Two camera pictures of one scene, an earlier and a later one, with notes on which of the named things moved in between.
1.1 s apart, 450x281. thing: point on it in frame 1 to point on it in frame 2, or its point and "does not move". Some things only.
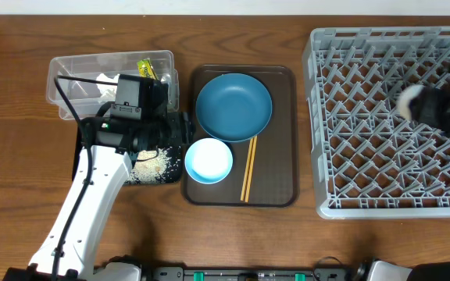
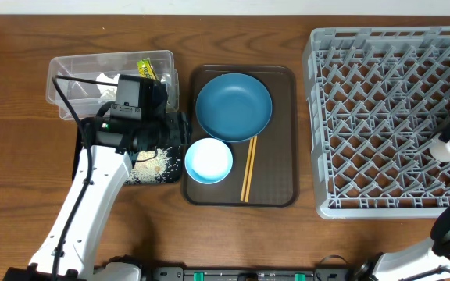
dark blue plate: [233, 107] does not move
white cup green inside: [405, 99] to [444, 151]
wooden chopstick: [251, 169] does not move
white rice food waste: [150, 166] does not move
